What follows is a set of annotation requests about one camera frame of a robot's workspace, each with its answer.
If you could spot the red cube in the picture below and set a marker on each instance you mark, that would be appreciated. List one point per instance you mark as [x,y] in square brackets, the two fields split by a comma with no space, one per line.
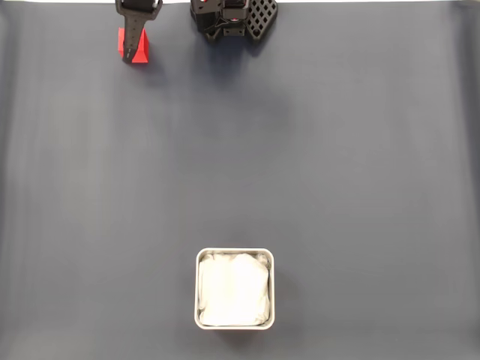
[143,54]

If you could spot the beige square box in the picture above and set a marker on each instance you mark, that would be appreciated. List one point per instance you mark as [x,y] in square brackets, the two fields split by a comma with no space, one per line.
[196,288]

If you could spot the white tissue paper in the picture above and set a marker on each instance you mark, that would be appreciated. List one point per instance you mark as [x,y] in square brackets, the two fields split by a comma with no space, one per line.
[234,288]

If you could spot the dark blue-grey table mat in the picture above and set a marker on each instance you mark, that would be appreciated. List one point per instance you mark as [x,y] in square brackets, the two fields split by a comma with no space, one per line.
[337,150]

